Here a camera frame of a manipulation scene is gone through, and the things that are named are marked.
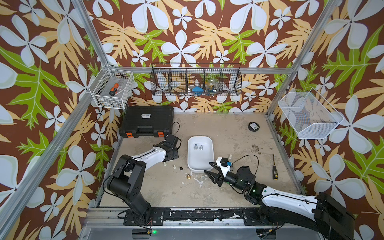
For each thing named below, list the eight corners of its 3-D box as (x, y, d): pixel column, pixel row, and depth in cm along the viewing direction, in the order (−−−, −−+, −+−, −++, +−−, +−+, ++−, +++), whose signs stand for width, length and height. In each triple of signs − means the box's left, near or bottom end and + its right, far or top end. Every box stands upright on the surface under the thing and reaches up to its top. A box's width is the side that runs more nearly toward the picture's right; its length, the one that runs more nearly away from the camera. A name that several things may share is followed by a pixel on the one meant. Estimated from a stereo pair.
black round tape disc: (249, 131, 112) (250, 129, 110) (246, 123, 117) (247, 121, 115) (259, 131, 112) (260, 129, 110) (256, 123, 117) (257, 121, 115)
